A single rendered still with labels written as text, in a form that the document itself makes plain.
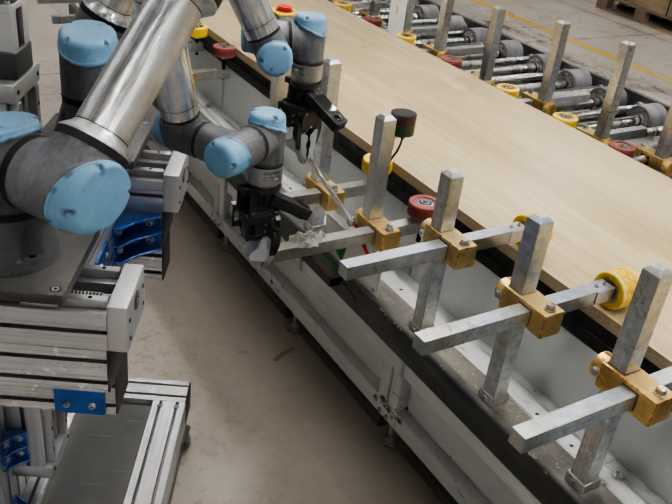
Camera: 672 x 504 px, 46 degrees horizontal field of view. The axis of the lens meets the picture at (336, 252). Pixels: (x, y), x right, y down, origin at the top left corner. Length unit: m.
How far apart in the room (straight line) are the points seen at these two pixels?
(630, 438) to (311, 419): 1.17
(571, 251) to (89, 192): 1.11
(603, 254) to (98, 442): 1.34
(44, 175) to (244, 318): 1.90
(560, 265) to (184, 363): 1.45
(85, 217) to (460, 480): 1.41
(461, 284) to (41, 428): 1.03
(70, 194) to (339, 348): 1.61
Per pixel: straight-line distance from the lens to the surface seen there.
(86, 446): 2.22
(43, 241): 1.33
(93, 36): 1.72
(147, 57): 1.23
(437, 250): 1.64
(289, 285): 2.91
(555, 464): 1.60
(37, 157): 1.21
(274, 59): 1.71
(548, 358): 1.84
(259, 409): 2.62
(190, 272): 3.26
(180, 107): 1.54
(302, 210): 1.71
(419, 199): 1.95
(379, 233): 1.85
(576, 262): 1.83
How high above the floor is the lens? 1.75
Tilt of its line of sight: 30 degrees down
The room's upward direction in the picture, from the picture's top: 7 degrees clockwise
